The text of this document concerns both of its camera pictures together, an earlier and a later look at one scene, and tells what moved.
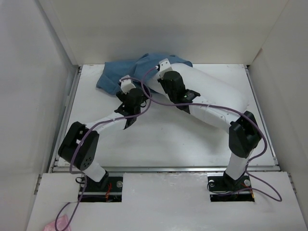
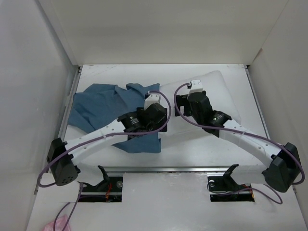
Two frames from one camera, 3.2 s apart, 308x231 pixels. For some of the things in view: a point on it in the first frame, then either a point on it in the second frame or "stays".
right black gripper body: x=172 y=97 -> x=183 y=100
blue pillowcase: x=143 y=70 -> x=97 y=106
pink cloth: x=61 y=223 stays
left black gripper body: x=121 y=96 -> x=155 y=127
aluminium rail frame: x=220 y=169 stays
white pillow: x=210 y=92 -> x=219 y=98
